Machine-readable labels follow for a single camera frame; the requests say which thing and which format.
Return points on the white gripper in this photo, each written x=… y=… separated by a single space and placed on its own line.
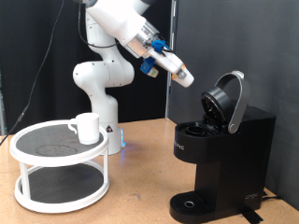
x=166 y=60

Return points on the black Keurig coffee machine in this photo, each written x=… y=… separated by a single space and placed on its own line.
x=236 y=149

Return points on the white mug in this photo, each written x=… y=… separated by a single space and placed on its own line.
x=88 y=127

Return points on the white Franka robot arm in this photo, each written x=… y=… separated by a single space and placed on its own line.
x=102 y=74

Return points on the black backdrop curtain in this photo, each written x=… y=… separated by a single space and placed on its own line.
x=149 y=102

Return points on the white two-tier turntable stand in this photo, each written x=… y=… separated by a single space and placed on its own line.
x=59 y=155

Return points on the black tape strip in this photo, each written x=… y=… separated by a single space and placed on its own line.
x=250 y=215

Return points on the wrist camera on blue mount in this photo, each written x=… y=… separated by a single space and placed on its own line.
x=149 y=67

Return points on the grey metal frame post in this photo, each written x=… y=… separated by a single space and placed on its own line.
x=1 y=118

